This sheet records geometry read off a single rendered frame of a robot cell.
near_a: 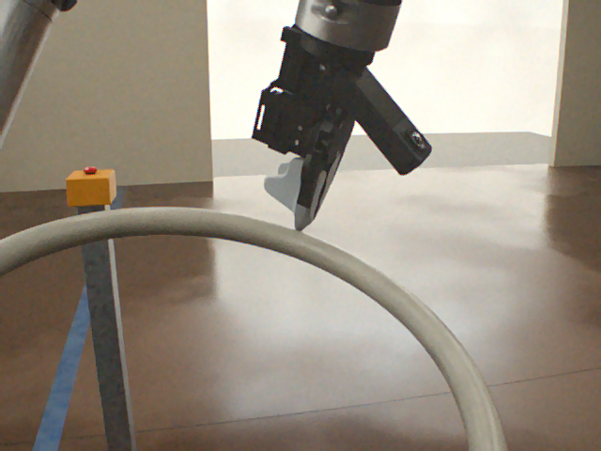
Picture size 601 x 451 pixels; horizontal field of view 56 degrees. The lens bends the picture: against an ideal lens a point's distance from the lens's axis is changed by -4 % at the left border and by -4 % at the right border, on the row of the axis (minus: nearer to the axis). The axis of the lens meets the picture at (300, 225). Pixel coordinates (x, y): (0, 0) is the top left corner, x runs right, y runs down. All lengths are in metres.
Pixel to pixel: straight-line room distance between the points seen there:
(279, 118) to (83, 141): 6.15
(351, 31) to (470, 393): 0.32
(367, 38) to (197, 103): 6.10
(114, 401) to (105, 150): 4.91
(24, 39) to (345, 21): 0.61
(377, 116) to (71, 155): 6.27
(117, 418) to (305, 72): 1.60
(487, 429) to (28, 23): 0.85
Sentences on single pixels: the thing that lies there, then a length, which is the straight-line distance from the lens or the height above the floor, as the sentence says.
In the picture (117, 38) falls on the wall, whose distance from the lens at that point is 6.59.
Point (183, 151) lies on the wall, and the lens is 6.65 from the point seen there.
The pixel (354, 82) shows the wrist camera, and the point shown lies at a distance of 0.54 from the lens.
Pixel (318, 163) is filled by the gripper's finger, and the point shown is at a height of 1.31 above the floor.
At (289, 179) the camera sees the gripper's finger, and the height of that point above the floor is 1.28.
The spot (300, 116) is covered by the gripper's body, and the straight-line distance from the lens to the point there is 0.56.
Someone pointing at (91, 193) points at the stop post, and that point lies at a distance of 1.71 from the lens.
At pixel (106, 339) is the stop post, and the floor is 0.58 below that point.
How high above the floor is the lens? 1.41
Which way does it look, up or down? 17 degrees down
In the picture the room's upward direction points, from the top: straight up
